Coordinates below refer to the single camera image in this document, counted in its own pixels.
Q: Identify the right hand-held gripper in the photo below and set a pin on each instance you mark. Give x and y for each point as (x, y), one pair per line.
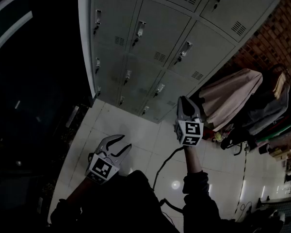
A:
(189, 132)

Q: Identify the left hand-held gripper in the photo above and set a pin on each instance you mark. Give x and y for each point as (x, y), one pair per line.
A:
(102, 168)

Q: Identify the grey metal locker cabinet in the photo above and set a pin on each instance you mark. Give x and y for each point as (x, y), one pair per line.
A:
(160, 33)

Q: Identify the person's left forearm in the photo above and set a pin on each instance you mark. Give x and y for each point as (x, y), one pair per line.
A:
(81, 188)

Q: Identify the person's right forearm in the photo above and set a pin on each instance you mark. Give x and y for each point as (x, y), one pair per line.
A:
(192, 160)

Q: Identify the small yellow toy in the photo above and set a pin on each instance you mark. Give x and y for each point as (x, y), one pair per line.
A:
(217, 136)

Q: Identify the beige hanging cloth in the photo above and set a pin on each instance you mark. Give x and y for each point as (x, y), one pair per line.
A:
(230, 98)

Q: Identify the person's black clothed body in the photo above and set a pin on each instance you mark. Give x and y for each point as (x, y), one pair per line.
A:
(126, 203)

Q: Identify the pile of grey garments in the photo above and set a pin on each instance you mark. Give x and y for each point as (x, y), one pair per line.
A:
(269, 113)

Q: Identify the tan folded cloth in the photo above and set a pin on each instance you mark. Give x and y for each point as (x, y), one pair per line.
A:
(280, 85)

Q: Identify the wooden crates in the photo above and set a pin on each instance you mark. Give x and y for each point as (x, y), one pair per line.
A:
(285, 154)

